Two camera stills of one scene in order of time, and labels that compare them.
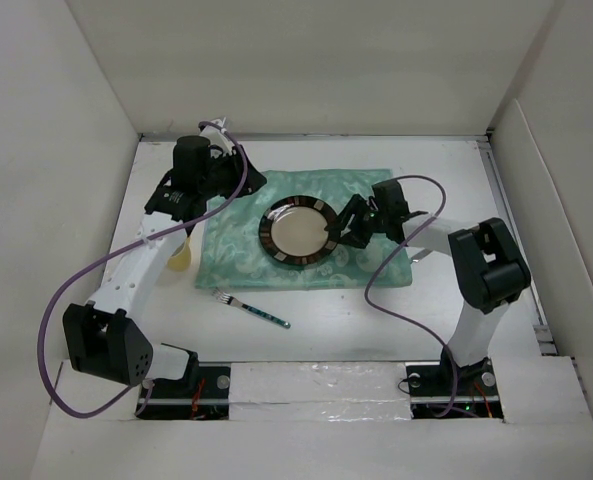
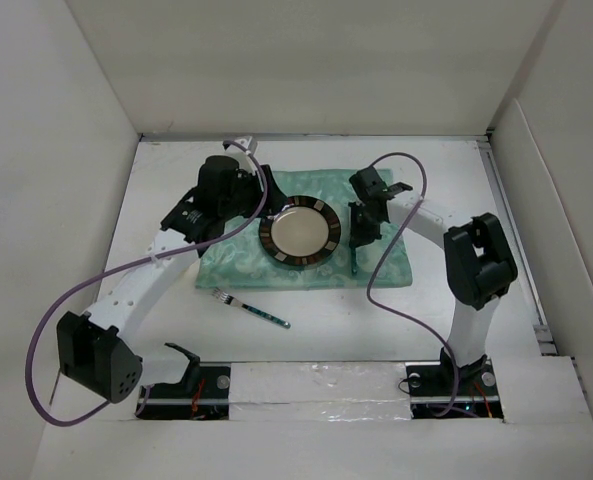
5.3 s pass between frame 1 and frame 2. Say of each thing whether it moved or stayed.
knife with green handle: moved
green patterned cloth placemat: stayed
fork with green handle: stayed
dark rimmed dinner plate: stayed
